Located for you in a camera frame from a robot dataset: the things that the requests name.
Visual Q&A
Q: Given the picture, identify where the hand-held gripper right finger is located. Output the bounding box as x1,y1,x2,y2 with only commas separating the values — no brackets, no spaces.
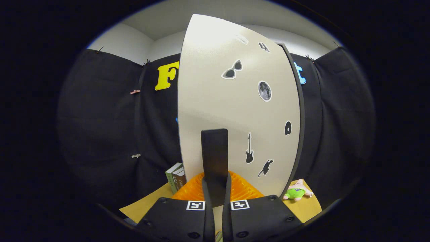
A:
222,171,303,242

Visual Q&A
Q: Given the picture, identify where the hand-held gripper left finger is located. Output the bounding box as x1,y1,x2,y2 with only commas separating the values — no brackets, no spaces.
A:
135,171,216,242

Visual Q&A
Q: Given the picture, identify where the brown book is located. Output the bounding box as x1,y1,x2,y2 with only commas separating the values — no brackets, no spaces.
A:
172,168,187,193

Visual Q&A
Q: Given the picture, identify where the green book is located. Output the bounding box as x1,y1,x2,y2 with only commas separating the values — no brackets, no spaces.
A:
165,163,183,194

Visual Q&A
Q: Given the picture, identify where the pink and green plush toy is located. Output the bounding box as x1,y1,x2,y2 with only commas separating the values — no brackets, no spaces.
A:
283,179,313,202

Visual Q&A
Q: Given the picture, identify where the grey cabinet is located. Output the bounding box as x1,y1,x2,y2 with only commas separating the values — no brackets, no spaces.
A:
278,43,306,189

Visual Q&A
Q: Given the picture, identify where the black backdrop cloth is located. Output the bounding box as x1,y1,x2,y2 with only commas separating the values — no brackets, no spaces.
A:
57,45,376,215

